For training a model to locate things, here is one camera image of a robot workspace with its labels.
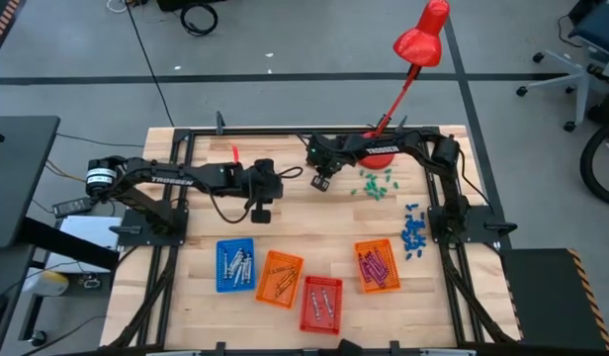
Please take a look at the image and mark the black hose loop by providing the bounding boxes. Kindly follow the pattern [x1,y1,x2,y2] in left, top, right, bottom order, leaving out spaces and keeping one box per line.
[578,83,609,209]

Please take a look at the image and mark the white blue office chair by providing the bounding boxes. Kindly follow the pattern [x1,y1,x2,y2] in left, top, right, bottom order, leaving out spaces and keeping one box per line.
[515,0,609,134]

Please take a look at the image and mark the red desk lamp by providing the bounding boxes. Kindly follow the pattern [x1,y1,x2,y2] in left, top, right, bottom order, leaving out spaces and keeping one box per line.
[356,0,452,171]

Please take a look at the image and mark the coiled black cable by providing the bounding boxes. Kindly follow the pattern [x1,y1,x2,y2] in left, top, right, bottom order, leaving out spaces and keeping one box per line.
[179,2,219,38]

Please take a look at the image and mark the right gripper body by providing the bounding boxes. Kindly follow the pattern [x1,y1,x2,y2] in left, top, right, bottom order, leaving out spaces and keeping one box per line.
[305,135,346,174]

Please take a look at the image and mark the black equipment case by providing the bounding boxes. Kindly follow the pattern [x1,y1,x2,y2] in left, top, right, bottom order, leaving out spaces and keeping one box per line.
[156,0,226,12]

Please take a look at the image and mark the black power adapter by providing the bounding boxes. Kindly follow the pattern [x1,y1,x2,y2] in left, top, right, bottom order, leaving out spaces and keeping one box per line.
[51,197,96,219]

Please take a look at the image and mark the black floor cable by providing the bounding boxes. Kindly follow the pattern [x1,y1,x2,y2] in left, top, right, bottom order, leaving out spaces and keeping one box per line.
[124,0,176,129]

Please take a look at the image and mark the blue plastic basket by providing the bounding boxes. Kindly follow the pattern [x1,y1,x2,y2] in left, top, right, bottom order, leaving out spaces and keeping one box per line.
[216,237,257,294]

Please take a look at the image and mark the black desk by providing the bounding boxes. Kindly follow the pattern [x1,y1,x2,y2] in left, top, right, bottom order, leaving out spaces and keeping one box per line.
[0,115,121,303]

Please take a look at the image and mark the white flat box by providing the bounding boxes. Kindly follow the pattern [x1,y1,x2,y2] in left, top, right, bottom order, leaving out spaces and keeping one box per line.
[44,215,123,273]

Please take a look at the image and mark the red plastic basket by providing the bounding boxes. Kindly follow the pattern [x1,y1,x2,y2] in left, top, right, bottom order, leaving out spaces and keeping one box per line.
[299,275,344,336]

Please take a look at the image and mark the white yellow device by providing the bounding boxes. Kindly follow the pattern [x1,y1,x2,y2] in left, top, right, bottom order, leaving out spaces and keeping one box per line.
[22,270,70,298]

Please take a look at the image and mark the orange plastic basket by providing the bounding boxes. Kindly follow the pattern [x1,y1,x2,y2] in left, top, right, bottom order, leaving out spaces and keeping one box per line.
[255,249,305,311]
[354,238,402,295]

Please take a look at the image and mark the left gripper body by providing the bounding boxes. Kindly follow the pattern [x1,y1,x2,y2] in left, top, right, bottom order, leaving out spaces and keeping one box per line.
[237,170,285,207]

